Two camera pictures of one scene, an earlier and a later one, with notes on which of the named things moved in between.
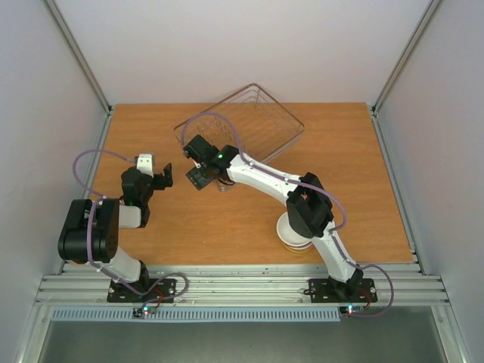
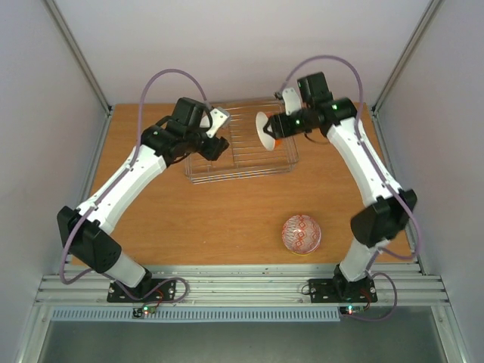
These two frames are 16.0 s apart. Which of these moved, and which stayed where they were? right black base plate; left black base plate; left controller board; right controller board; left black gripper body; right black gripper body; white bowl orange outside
Moved: left black gripper body; right black gripper body; white bowl orange outside
Stayed: right black base plate; right controller board; left black base plate; left controller board
